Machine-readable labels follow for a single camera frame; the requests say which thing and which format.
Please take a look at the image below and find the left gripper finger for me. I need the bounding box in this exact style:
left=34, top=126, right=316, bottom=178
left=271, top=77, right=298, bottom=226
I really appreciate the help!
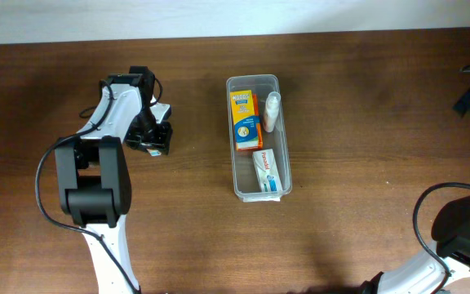
left=124, top=128, right=153, bottom=152
left=153, top=121, right=173, bottom=155

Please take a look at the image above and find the small gold-lid balm jar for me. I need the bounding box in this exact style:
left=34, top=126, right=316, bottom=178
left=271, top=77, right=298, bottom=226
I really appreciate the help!
left=147, top=149, right=162, bottom=157

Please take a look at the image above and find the yellow blue medicine box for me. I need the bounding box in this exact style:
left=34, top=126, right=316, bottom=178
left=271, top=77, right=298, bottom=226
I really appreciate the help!
left=229, top=88, right=263, bottom=150

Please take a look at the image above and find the orange medicine box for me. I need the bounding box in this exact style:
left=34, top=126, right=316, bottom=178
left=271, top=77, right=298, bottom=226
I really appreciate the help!
left=233, top=92, right=264, bottom=152

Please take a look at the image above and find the white Panadol box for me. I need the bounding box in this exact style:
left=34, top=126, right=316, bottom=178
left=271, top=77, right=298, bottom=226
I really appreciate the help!
left=252, top=149, right=283, bottom=192

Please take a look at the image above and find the white spray bottle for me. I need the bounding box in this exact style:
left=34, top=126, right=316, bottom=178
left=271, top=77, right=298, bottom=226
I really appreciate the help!
left=263, top=91, right=282, bottom=132

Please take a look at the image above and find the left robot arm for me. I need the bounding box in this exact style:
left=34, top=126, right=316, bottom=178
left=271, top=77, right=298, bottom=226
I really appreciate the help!
left=53, top=66, right=172, bottom=293

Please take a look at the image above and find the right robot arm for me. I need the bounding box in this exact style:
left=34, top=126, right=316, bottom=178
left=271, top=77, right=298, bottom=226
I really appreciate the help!
left=358, top=182, right=470, bottom=294

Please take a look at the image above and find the clear plastic container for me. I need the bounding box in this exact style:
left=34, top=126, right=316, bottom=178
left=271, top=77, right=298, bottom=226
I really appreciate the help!
left=226, top=74, right=292, bottom=202

